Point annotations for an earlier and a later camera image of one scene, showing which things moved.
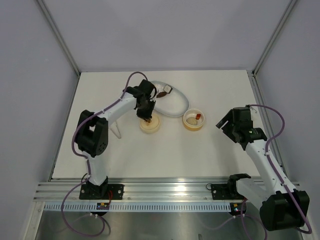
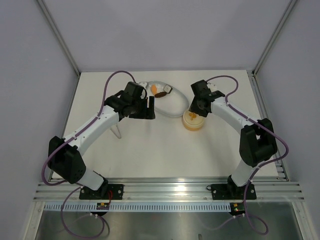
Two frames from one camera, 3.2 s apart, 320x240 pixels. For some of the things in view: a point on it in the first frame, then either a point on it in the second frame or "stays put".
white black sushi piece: x=167 y=88 stays put
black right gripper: x=228 y=116 -> x=193 y=108
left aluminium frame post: x=58 y=34 stays put
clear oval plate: x=175 y=103 stays put
